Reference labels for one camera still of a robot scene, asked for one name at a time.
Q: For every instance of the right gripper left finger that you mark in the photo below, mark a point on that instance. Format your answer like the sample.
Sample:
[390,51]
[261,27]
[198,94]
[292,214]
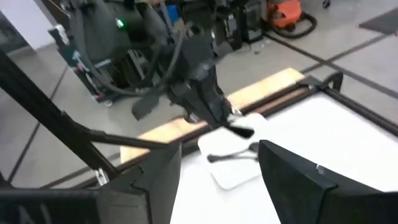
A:
[155,193]

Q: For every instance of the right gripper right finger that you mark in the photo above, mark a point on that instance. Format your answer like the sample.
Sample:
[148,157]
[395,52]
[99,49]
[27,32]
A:
[289,186]

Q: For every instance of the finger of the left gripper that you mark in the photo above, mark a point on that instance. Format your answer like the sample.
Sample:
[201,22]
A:
[241,131]
[144,107]

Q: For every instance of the black spoon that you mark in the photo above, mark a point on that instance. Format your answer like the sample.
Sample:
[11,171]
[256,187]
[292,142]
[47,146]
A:
[217,158]

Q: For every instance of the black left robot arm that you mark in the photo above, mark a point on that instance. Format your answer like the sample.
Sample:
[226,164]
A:
[196,49]

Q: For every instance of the white plastic bin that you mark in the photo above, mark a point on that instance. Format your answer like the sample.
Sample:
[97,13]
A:
[230,174]

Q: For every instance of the light wooden table board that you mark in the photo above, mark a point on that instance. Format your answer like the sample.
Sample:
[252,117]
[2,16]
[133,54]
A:
[270,84]

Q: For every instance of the dark grey equipment cart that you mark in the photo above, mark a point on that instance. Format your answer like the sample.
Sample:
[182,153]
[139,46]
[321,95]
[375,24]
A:
[99,34]

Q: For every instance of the black equipment cases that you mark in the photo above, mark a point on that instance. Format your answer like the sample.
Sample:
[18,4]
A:
[248,21]

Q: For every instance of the orange shop vacuum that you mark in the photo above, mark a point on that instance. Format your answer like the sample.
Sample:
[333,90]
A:
[284,14]

